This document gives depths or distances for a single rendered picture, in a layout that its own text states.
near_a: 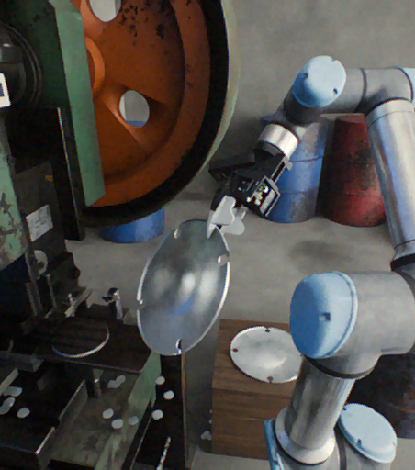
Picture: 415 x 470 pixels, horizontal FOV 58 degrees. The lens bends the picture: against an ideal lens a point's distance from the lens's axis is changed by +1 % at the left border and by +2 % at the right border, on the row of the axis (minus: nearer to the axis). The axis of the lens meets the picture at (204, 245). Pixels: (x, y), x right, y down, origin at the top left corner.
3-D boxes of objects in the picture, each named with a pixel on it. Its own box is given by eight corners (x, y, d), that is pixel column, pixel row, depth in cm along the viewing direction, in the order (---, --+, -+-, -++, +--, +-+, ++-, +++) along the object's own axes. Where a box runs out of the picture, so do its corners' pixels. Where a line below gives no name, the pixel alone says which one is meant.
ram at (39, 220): (90, 280, 87) (69, 152, 73) (54, 319, 74) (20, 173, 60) (24, 272, 90) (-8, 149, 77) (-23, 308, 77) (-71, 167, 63)
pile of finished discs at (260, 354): (302, 330, 152) (303, 330, 152) (313, 386, 127) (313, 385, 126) (232, 325, 155) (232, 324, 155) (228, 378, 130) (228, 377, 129)
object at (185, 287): (140, 251, 93) (138, 251, 93) (223, 195, 76) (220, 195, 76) (137, 370, 78) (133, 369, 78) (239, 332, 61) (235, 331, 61)
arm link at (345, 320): (338, 489, 79) (443, 315, 45) (267, 494, 78) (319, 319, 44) (319, 431, 88) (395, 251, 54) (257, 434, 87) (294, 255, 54)
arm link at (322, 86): (367, 50, 61) (339, 84, 72) (299, 51, 60) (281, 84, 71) (370, 97, 61) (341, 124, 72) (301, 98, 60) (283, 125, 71)
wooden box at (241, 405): (305, 385, 172) (315, 325, 156) (319, 466, 138) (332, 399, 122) (218, 376, 176) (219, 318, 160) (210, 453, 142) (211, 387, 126)
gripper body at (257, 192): (247, 200, 68) (282, 146, 69) (217, 188, 74) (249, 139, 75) (265, 219, 73) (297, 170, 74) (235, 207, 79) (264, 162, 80)
